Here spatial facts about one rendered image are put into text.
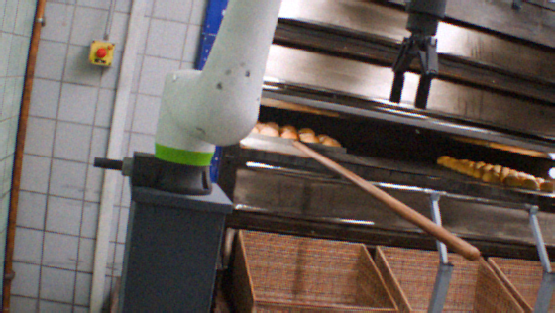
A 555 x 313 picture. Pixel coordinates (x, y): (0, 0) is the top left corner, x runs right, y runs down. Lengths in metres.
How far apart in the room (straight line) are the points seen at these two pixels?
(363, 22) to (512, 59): 0.76
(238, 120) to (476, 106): 1.82
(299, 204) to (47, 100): 1.11
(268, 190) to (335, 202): 0.29
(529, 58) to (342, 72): 0.94
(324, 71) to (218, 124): 1.45
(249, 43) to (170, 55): 1.33
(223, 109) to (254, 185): 1.43
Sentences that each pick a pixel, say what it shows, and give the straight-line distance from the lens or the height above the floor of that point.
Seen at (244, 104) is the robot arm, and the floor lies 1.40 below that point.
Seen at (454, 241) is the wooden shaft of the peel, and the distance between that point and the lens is 1.32.
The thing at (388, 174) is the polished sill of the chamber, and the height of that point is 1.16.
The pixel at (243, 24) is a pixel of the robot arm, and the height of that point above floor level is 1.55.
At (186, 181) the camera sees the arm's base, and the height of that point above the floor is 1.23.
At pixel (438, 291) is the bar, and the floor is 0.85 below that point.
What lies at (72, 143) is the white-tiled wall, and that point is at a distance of 2.44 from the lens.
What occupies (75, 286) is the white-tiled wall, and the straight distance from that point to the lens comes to 2.59.
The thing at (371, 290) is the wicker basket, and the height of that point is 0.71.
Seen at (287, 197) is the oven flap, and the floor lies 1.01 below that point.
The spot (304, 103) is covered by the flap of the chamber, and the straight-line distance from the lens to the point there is 2.32.
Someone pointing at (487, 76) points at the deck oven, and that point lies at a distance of 2.79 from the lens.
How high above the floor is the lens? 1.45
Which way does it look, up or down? 6 degrees down
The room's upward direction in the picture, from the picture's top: 10 degrees clockwise
